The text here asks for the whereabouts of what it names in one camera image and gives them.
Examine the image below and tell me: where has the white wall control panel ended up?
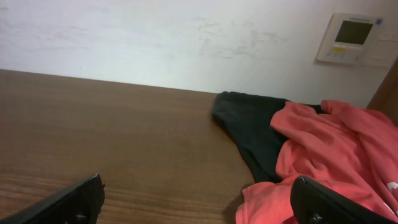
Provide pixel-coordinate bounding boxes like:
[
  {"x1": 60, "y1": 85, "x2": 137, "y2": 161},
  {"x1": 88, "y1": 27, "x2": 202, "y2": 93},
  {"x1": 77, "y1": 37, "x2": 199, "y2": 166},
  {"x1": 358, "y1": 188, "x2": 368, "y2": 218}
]
[{"x1": 316, "y1": 13, "x2": 383, "y2": 64}]

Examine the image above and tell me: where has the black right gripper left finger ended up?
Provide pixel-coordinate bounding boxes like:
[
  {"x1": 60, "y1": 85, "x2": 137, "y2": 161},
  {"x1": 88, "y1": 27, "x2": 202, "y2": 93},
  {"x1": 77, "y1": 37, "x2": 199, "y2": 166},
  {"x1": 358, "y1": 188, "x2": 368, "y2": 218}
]
[{"x1": 1, "y1": 174, "x2": 105, "y2": 224}]

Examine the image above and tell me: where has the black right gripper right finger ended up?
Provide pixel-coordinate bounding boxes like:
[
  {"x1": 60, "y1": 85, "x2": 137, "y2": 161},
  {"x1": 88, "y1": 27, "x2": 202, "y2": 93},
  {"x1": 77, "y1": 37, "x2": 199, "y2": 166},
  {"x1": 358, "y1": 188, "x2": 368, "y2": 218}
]
[{"x1": 290, "y1": 176, "x2": 395, "y2": 224}]

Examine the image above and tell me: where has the red t-shirt white print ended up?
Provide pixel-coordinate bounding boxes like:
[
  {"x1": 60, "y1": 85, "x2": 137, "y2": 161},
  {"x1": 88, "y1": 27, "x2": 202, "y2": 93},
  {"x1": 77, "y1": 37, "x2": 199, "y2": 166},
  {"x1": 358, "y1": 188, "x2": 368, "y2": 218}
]
[{"x1": 236, "y1": 100, "x2": 397, "y2": 223}]

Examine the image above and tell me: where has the black garment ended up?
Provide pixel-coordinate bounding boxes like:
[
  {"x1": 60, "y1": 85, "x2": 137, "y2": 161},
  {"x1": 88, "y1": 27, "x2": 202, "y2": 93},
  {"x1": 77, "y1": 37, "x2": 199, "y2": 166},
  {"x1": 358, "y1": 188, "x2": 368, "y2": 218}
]
[{"x1": 211, "y1": 91, "x2": 324, "y2": 184}]

